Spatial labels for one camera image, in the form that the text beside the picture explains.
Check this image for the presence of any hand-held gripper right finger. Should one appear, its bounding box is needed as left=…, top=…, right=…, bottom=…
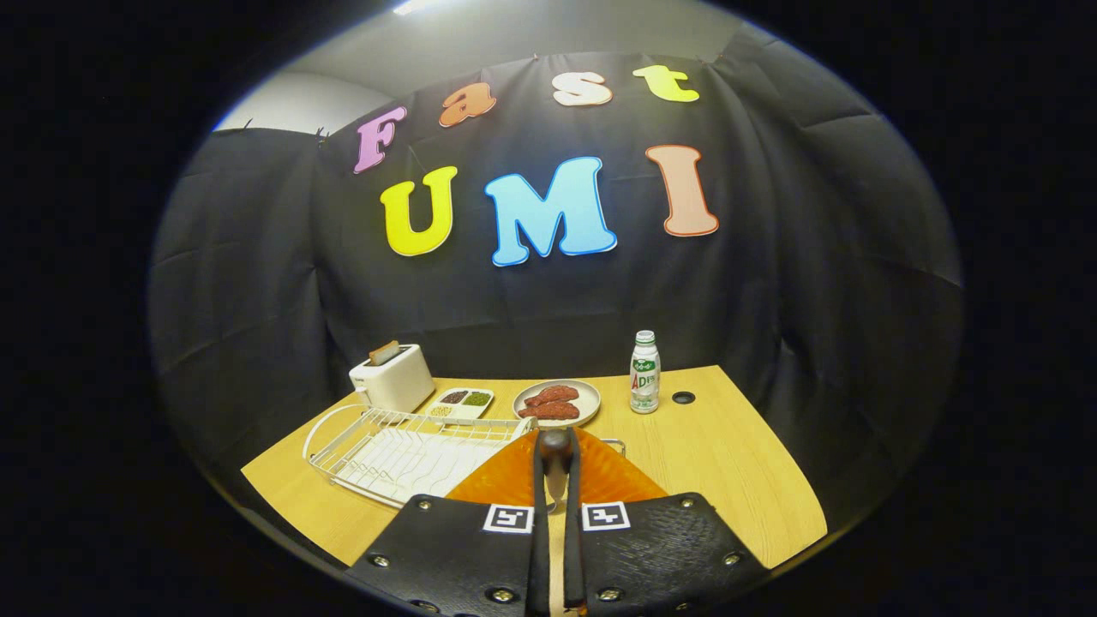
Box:
left=562, top=428, right=772, bottom=617

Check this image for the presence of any white drink bottle green cap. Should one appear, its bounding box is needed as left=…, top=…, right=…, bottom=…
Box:
left=630, top=330, right=662, bottom=415

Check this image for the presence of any beige round plate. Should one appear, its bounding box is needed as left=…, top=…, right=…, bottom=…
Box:
left=513, top=380, right=602, bottom=428

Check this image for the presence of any white drip tray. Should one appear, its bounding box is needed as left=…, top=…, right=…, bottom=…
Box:
left=339, top=426, right=515, bottom=506

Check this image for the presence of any black backdrop cloth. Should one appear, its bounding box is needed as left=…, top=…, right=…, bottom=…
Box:
left=147, top=26, right=965, bottom=532

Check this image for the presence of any white wire dish rack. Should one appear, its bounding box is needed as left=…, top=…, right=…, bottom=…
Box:
left=303, top=404, right=539, bottom=510

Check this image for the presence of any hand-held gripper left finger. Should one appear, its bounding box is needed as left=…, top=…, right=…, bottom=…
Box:
left=345, top=430, right=551, bottom=617

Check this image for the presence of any white toaster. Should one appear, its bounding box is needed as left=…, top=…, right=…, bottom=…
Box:
left=349, top=344, right=435, bottom=414

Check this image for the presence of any white divided tray with beans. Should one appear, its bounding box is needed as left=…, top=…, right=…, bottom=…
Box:
left=426, top=387, right=495, bottom=421

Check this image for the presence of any spoon with wooden handle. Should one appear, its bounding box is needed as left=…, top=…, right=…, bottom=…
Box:
left=538, top=428, right=573, bottom=513

